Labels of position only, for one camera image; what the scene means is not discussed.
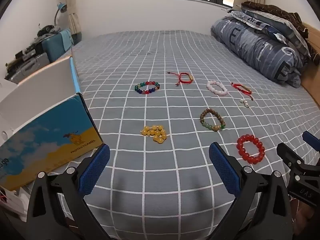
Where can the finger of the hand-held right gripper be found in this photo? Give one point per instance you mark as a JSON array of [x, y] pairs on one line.
[[287, 152], [310, 139]]

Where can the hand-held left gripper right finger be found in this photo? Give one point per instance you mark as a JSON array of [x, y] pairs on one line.
[[222, 170]]

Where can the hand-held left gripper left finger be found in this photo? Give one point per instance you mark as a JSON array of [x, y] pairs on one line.
[[96, 170]]

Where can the blue yellow cardboard box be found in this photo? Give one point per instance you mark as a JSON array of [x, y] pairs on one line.
[[50, 140]]

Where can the wooden headboard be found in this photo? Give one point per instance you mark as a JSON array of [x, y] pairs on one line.
[[313, 85]]

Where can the white printed paper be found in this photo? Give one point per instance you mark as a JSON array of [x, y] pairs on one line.
[[12, 202]]

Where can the folded blue grey quilt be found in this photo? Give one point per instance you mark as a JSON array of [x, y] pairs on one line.
[[250, 45]]

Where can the blue patterned pillow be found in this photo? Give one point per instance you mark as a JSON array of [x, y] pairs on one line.
[[270, 21]]

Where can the grey checked bed sheet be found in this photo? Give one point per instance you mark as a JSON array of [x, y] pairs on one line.
[[150, 55]]

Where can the teal suitcase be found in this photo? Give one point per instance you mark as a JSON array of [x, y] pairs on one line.
[[53, 48]]

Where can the teal cloth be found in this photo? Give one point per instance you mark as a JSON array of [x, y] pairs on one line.
[[66, 38]]

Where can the brown patterned blanket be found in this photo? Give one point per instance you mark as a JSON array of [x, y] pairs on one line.
[[275, 8]]

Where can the dark clothing pile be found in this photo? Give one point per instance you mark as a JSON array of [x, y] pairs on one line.
[[46, 30]]

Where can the blue desk lamp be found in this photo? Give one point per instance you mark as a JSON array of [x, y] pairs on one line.
[[62, 7]]

